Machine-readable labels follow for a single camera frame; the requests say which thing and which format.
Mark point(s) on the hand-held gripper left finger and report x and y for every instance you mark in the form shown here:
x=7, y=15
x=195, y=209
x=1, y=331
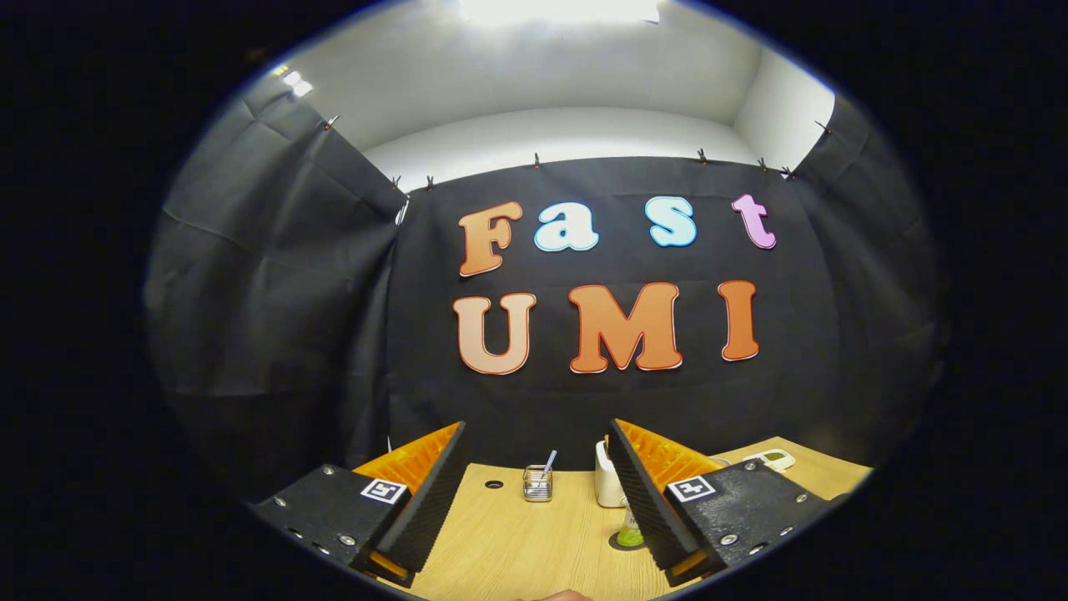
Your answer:
x=434, y=509

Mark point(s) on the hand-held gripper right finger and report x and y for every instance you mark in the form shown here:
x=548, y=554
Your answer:
x=647, y=509

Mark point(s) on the clear juice bottle white label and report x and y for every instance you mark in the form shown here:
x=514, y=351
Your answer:
x=630, y=536

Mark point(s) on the dark brown round coaster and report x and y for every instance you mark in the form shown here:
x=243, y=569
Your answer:
x=616, y=544

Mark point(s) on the small cream toaster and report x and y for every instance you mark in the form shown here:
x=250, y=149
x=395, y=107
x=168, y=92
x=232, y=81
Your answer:
x=607, y=484

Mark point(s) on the wooden table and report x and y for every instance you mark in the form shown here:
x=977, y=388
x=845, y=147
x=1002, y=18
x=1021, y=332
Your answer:
x=501, y=542

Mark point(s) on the metal spoon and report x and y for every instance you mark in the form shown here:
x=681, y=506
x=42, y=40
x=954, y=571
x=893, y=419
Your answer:
x=548, y=463

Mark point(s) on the white compartment food tray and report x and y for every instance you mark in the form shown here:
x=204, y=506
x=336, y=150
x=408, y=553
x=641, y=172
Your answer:
x=772, y=460

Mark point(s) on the small ceiling lamp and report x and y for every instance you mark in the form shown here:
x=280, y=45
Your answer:
x=296, y=82

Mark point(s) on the bright ceiling light panel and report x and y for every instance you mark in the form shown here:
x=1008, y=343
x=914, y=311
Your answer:
x=559, y=8

